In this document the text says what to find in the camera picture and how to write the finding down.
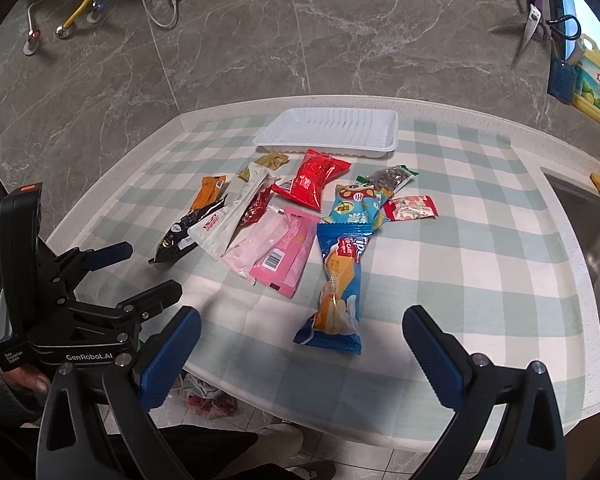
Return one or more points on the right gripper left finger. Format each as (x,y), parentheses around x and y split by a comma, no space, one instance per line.
(162,358)

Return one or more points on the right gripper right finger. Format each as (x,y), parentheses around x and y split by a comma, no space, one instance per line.
(441,357)

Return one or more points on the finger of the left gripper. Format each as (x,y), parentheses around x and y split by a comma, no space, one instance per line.
(138,309)
(77,263)

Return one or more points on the black snack packet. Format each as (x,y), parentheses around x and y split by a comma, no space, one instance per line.
(177,243)

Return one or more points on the white long snack packet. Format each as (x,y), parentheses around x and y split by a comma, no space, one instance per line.
(214,232)

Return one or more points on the blue bread snack packet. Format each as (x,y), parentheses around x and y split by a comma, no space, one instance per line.
(334,324)

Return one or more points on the orange snack bar packet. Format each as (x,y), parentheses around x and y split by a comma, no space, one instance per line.
(210,190)

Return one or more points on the pink snack packet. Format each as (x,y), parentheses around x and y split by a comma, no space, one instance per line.
(275,250)

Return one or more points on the red white hawthorn packet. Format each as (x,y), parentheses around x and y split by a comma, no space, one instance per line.
(410,208)

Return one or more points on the dark red chocolate packet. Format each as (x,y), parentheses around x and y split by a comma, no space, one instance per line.
(255,210)

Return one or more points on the blue panda walnut packet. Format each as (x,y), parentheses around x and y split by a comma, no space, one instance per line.
(357,203)

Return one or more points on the green-edged sunflower seed packet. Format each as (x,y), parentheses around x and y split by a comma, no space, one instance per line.
(389,180)

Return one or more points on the gold snack packet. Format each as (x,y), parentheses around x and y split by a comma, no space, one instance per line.
(272,160)

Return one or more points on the red snack bag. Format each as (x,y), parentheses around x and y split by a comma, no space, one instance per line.
(307,186)

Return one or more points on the person's left hand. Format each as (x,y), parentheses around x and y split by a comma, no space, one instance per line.
(26,378)

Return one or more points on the green checkered tablecloth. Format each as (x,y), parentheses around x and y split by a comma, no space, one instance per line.
(491,269)

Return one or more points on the steel sink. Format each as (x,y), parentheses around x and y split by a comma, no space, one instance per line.
(583,212)

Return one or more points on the white plastic tray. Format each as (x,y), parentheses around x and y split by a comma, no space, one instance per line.
(358,132)

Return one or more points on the yellow oil bottle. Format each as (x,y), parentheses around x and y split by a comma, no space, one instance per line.
(586,96)

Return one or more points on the blue hanging holder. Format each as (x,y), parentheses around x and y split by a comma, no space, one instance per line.
(561,81)

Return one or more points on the black-handled scissors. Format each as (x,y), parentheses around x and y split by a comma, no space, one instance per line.
(565,31)

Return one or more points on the purple-handled scissors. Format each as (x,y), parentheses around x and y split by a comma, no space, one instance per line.
(531,25)

